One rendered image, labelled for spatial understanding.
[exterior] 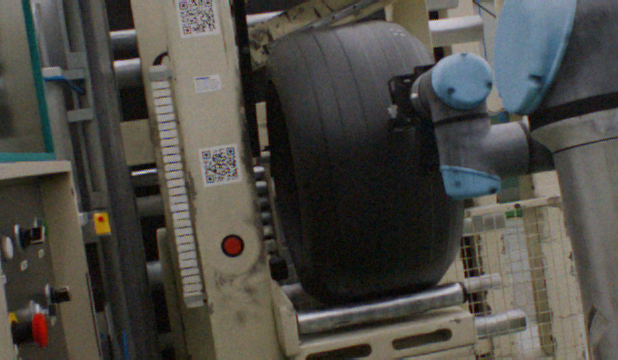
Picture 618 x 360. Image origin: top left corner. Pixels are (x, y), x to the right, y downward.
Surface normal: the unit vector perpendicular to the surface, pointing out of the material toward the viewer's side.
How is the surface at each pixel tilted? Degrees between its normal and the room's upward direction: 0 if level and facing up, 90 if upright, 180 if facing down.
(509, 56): 82
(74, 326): 90
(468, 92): 84
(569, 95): 83
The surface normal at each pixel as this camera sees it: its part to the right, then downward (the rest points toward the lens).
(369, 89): 0.07, -0.44
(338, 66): 0.02, -0.63
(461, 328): 0.16, 0.03
